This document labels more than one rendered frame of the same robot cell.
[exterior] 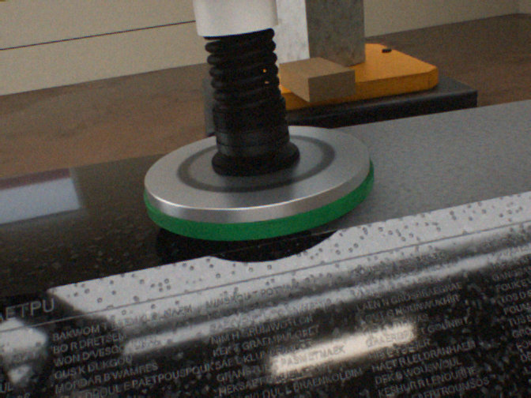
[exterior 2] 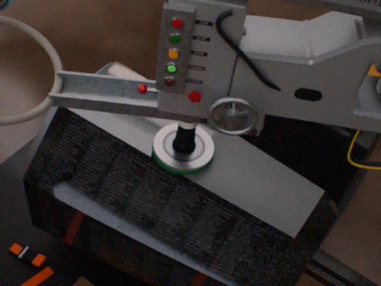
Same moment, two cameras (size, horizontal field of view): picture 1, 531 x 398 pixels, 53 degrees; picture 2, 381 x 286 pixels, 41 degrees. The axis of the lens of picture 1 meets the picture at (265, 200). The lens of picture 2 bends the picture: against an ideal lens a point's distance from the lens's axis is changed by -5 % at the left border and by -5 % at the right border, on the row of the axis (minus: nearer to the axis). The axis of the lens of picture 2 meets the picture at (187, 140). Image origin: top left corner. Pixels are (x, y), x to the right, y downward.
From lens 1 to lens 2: 1.51 m
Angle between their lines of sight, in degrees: 35
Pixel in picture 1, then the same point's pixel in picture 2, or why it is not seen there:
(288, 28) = not seen: hidden behind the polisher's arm
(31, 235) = (135, 120)
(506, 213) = (219, 201)
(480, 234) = (209, 200)
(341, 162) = (194, 162)
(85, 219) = (149, 123)
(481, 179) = (228, 190)
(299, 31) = not seen: hidden behind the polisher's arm
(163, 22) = not seen: outside the picture
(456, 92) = (358, 143)
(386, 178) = (215, 170)
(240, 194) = (165, 154)
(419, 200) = (207, 183)
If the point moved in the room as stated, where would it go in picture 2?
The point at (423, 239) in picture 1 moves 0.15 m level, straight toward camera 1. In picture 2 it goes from (197, 191) to (159, 208)
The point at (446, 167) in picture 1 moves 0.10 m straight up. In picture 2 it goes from (231, 180) to (237, 161)
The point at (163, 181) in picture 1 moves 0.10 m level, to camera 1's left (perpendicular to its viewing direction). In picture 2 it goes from (161, 135) to (140, 120)
